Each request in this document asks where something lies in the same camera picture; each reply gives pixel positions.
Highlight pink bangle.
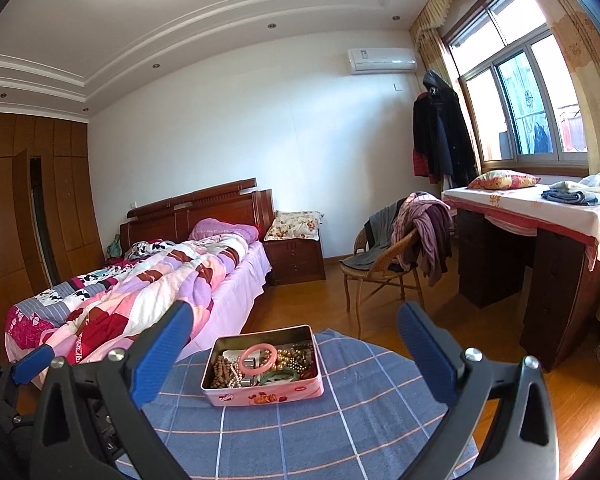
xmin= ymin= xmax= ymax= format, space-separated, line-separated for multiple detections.
xmin=239 ymin=343 xmax=280 ymax=377

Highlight bronze bead necklace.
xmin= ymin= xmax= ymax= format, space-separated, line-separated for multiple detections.
xmin=274 ymin=344 xmax=315 ymax=377

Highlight black white patterned blanket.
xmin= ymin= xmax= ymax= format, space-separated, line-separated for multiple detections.
xmin=127 ymin=240 xmax=178 ymax=261

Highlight beige patterned curtain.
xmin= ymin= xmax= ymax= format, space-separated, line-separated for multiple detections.
xmin=409 ymin=0 xmax=600 ymax=173

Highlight dark hanging coats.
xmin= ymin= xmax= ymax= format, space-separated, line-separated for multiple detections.
xmin=411 ymin=70 xmax=481 ymax=187

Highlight pink tin box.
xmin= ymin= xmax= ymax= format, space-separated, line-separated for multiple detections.
xmin=200 ymin=324 xmax=317 ymax=409

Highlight red yellow floral pillow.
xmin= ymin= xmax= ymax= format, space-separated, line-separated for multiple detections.
xmin=467 ymin=170 xmax=542 ymax=191

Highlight rattan chair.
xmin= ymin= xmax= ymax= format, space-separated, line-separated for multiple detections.
xmin=341 ymin=210 xmax=427 ymax=333

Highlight dark wooden desk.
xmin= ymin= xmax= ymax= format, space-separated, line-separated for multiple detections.
xmin=450 ymin=207 xmax=600 ymax=373

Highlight pink plaid garment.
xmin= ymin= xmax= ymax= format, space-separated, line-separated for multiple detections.
xmin=391 ymin=191 xmax=448 ymax=267

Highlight wooden wardrobe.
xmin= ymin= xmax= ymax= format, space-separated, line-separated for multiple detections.
xmin=0 ymin=112 xmax=107 ymax=376

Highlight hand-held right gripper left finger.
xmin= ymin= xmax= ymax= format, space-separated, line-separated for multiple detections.
xmin=30 ymin=300 xmax=196 ymax=480

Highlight white red desk cloth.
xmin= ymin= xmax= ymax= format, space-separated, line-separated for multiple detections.
xmin=441 ymin=182 xmax=600 ymax=264

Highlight folded blue jeans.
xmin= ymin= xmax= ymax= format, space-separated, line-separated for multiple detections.
xmin=541 ymin=187 xmax=600 ymax=206

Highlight blue checked tablecloth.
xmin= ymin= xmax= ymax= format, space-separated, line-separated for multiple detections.
xmin=115 ymin=329 xmax=481 ymax=480

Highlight brown wooden bead necklace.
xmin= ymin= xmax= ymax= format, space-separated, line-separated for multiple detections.
xmin=209 ymin=354 xmax=237 ymax=390

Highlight pale folded cloth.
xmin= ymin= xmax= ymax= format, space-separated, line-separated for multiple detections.
xmin=550 ymin=169 xmax=600 ymax=197

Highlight patchwork quilt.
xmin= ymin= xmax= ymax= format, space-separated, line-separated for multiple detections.
xmin=5 ymin=235 xmax=251 ymax=371

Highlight wooden nightstand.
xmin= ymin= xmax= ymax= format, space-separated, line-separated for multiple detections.
xmin=263 ymin=236 xmax=327 ymax=287

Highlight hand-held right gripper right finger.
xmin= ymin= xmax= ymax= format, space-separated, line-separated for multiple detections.
xmin=397 ymin=301 xmax=561 ymax=480

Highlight white air conditioner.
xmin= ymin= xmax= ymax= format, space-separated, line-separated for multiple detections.
xmin=347 ymin=47 xmax=419 ymax=75

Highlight floral pillow with frill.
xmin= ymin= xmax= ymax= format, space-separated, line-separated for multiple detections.
xmin=264 ymin=210 xmax=325 ymax=242

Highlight purple garment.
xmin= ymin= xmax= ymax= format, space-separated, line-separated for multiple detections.
xmin=415 ymin=204 xmax=454 ymax=287

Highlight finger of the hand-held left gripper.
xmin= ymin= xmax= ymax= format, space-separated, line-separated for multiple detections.
xmin=10 ymin=346 xmax=56 ymax=389

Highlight grey garment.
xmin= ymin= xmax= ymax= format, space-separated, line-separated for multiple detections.
xmin=347 ymin=200 xmax=406 ymax=267

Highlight green bangle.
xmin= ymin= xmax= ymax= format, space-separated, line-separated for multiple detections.
xmin=256 ymin=366 xmax=302 ymax=387

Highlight wooden bed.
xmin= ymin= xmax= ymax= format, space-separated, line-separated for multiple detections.
xmin=4 ymin=177 xmax=276 ymax=376

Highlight window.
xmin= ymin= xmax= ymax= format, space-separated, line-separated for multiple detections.
xmin=442 ymin=0 xmax=592 ymax=165

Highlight pink pillow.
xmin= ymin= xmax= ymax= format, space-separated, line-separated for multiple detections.
xmin=189 ymin=218 xmax=259 ymax=244

